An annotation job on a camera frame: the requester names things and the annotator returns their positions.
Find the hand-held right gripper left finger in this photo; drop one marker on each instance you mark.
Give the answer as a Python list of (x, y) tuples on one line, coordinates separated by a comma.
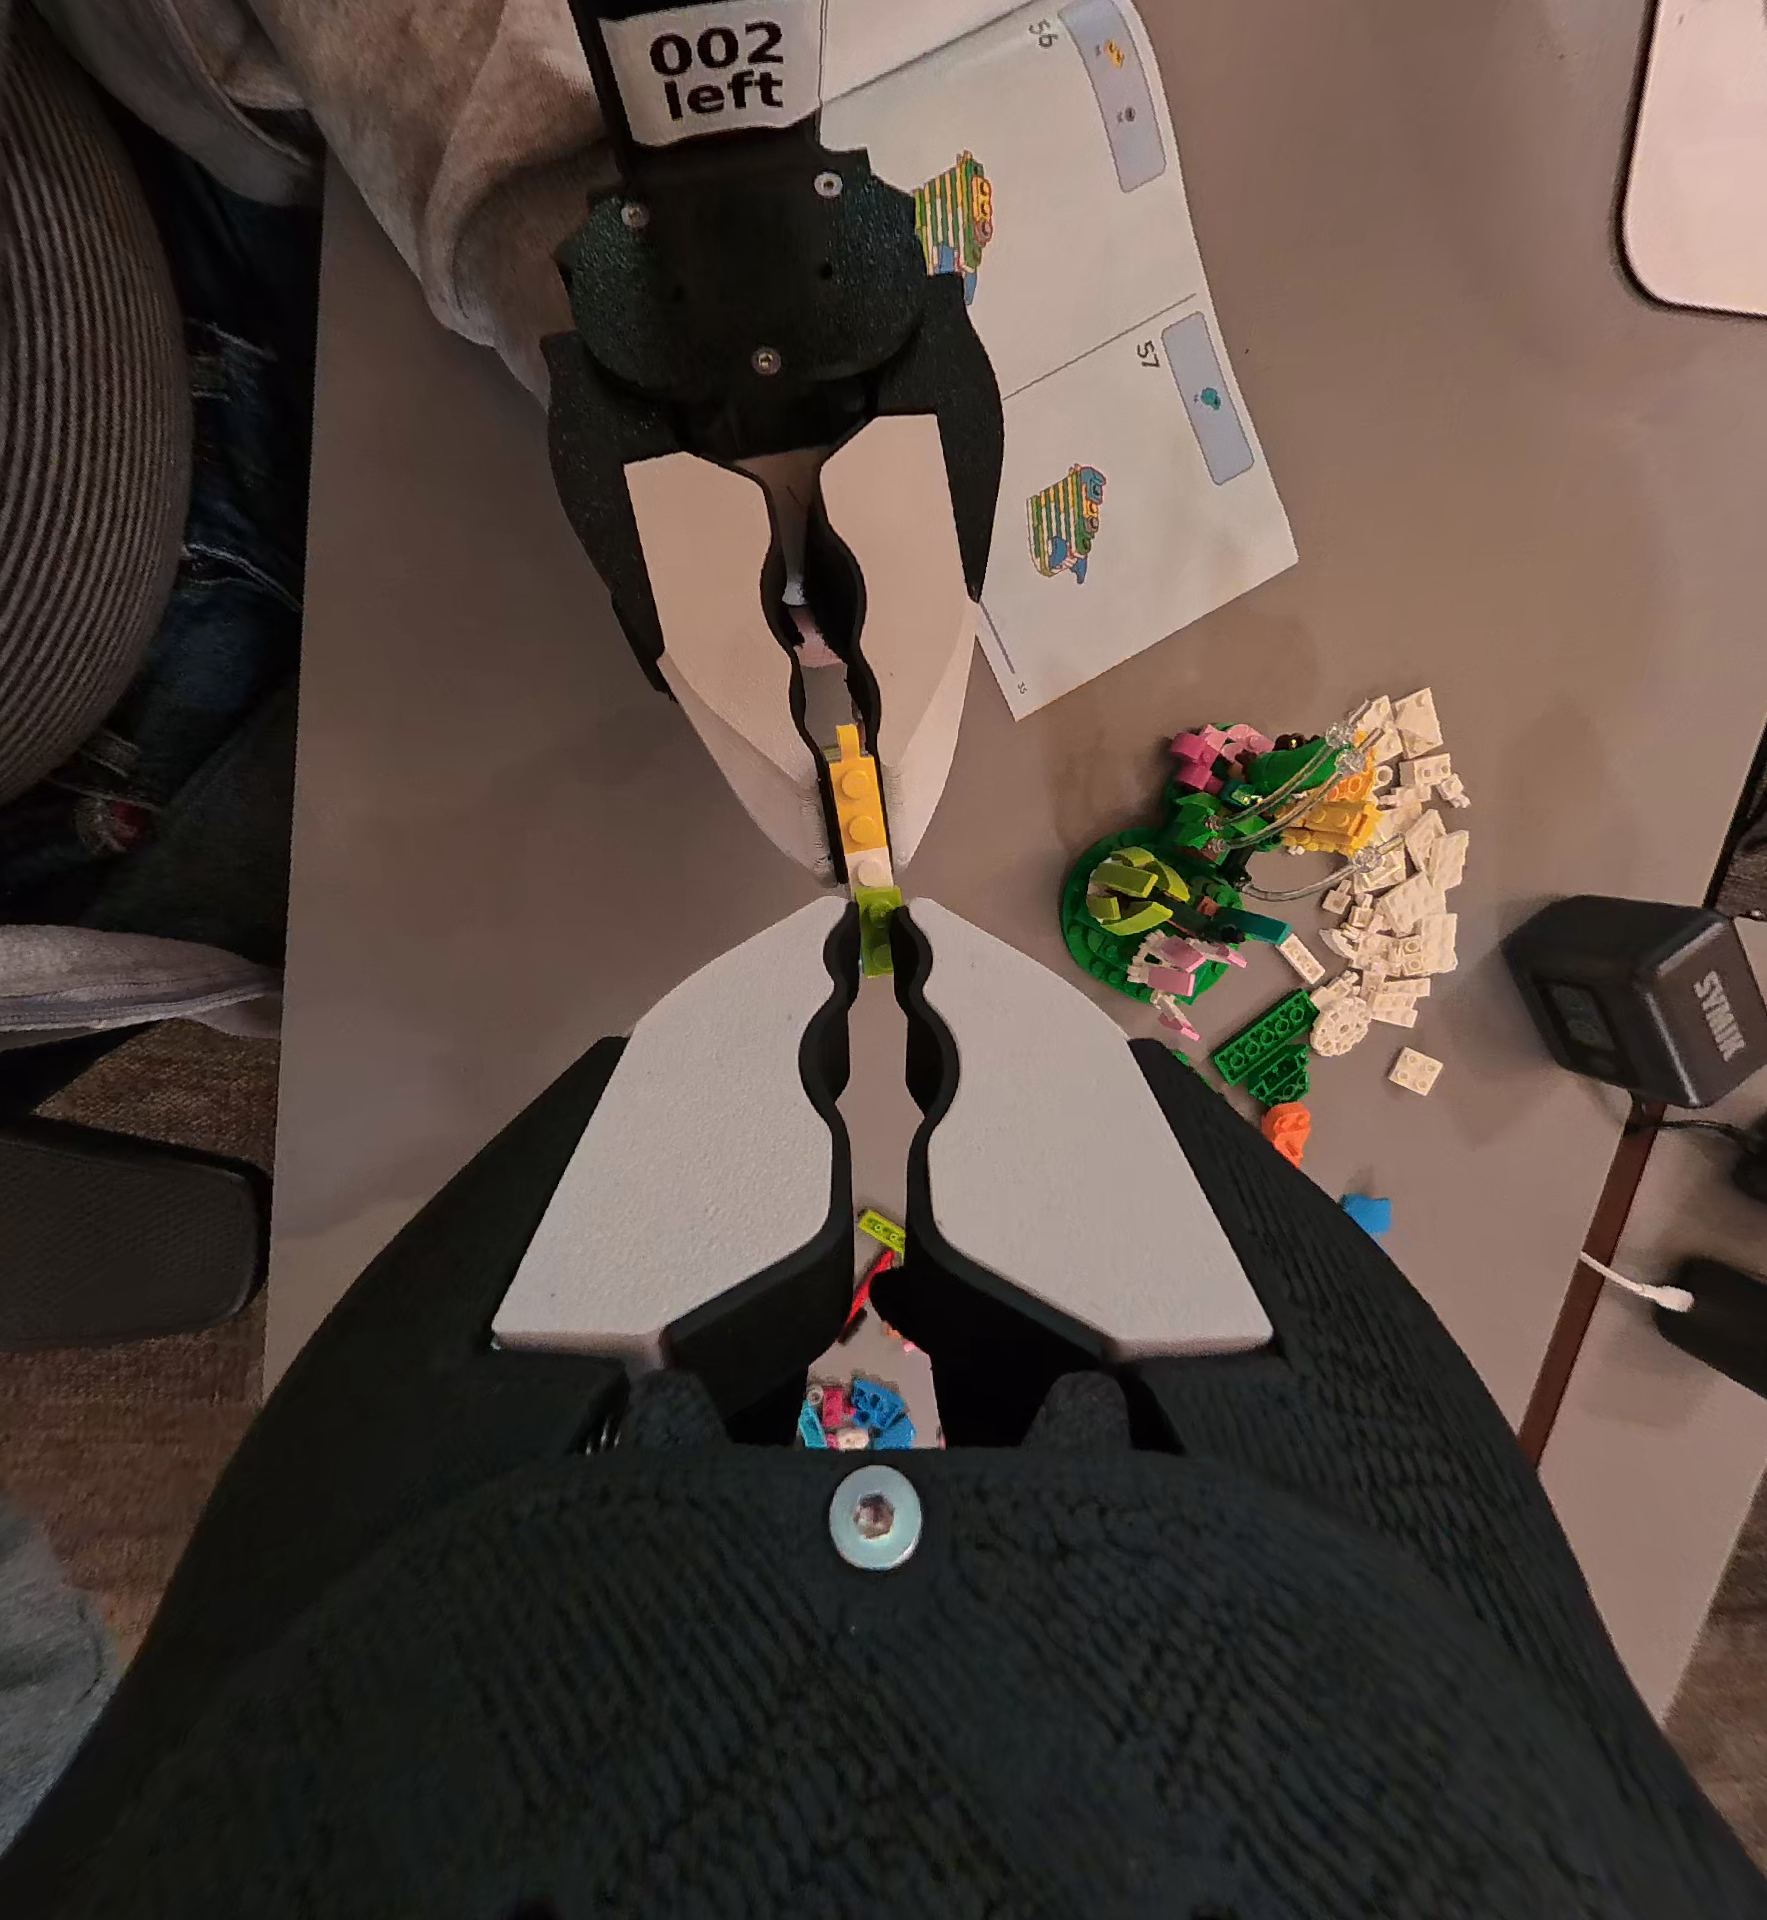
[(673, 1186)]

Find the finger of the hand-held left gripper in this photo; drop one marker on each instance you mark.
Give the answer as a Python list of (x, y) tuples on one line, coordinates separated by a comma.
[(718, 616), (921, 601)]

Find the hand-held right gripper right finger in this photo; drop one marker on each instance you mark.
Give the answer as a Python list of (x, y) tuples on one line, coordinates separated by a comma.
[(1095, 1186)]

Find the striped brick assembly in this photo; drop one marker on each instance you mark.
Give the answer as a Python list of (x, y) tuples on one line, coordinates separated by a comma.
[(861, 797)]

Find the lime plate brick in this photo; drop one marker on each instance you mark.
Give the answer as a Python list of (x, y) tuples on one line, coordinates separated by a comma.
[(875, 931)]

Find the person's left forearm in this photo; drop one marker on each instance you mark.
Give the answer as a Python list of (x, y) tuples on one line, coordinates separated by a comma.
[(510, 151)]

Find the grey desk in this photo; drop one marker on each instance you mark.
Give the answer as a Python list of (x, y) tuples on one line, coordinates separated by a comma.
[(449, 751)]

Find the orange brick separator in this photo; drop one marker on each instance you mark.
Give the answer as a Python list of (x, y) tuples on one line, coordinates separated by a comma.
[(1287, 1133)]

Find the pile of green bricks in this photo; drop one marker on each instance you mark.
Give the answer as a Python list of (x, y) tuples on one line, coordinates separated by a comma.
[(1274, 1042)]

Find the brick instruction booklet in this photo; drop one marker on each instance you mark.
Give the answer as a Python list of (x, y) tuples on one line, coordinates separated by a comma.
[(1122, 453)]

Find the scattered small coloured bricks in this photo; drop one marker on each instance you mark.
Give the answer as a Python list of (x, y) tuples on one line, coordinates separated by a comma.
[(861, 1401)]

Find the green plant brick model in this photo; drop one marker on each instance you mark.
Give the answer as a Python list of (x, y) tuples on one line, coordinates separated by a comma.
[(1136, 900)]

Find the flat white square brick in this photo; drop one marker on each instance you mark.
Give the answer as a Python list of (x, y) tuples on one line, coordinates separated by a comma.
[(1415, 1068)]

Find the pile of white bricks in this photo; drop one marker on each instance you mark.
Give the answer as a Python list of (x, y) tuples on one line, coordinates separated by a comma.
[(1402, 918)]

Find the person's blue jeans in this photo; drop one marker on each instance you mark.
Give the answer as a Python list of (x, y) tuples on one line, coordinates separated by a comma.
[(223, 601)]

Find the black charger box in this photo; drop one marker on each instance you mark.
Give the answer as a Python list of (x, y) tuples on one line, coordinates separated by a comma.
[(1649, 997)]

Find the black chair armrest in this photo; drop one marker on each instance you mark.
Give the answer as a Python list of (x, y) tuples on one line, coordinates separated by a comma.
[(74, 1229)]

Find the person's grey cardigan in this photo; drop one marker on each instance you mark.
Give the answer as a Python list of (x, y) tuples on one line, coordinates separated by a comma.
[(74, 982)]

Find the person's striped grey top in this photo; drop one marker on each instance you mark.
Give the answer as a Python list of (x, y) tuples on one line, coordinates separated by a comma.
[(45, 421)]

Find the white lamp base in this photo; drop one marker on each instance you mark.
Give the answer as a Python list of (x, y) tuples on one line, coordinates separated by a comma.
[(1739, 166)]

